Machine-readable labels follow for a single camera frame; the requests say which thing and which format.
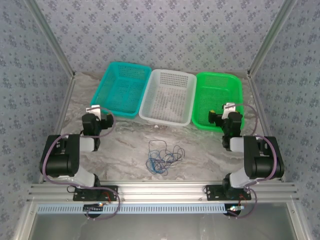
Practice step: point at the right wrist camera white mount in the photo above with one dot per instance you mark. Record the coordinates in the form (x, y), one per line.
(228, 108)

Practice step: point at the aluminium table side rail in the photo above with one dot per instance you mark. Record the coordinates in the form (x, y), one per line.
(62, 112)
(262, 115)

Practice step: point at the small black controller board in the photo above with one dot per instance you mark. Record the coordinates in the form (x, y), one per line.
(235, 209)
(92, 208)

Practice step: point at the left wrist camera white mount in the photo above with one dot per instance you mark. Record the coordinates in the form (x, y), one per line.
(96, 110)

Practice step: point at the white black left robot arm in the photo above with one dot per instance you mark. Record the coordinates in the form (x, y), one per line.
(60, 160)

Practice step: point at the green plastic basket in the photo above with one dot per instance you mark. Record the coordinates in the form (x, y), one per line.
(217, 92)

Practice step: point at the teal plastic basket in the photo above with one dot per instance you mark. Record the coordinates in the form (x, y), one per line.
(120, 92)

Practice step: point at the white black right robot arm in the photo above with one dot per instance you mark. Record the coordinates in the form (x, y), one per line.
(262, 162)

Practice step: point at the aluminium mounting rail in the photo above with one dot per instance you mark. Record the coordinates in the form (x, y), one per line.
(160, 191)

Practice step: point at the white plastic basket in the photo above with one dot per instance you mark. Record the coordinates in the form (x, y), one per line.
(167, 100)

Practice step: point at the aluminium frame post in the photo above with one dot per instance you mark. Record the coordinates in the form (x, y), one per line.
(271, 37)
(51, 37)

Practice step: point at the aluminium lower frame bar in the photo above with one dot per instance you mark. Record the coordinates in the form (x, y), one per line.
(298, 222)
(25, 222)

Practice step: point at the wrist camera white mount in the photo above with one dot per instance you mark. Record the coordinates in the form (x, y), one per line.
(96, 110)
(228, 108)

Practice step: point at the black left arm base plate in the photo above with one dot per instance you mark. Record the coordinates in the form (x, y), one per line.
(112, 191)

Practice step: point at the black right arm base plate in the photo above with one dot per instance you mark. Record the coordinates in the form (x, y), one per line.
(212, 192)

